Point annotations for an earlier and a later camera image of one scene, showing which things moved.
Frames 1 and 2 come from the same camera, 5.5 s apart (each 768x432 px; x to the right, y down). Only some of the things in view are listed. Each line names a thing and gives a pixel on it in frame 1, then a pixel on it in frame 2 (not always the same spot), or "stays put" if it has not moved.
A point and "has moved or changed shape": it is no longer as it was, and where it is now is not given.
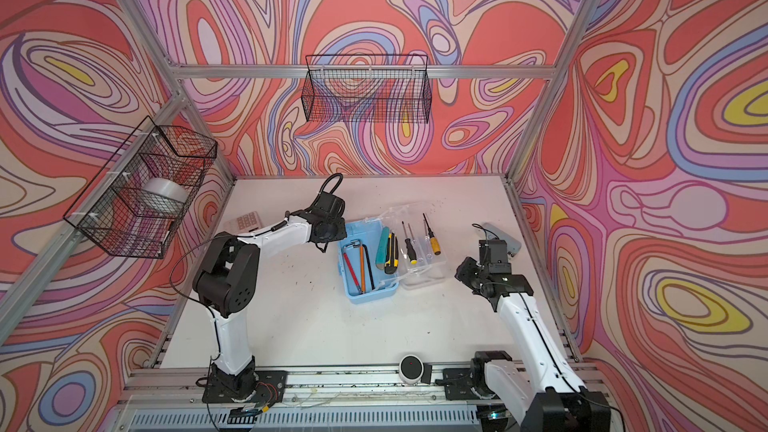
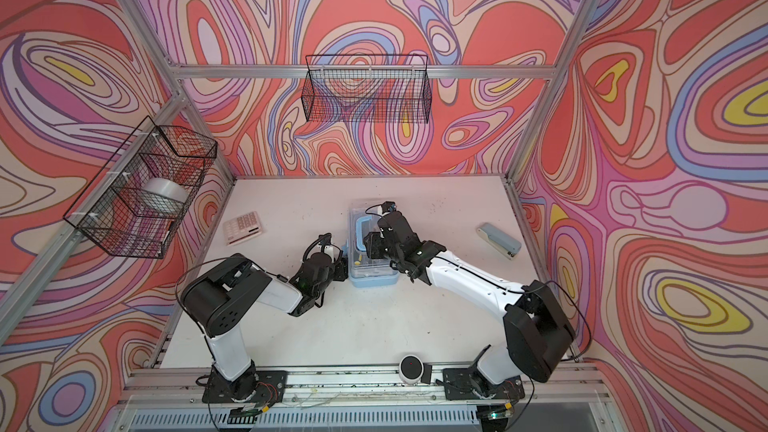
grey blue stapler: [491, 231] stays put
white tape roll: [164, 198] stays put
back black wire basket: [367, 88] stays put
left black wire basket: [133, 202] stays put
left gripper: [342, 230] to [341, 269]
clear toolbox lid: [421, 253] has moved or changed shape
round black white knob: [411, 369] stays put
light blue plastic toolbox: [357, 263] has moved or changed shape
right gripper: [463, 270] to [373, 244]
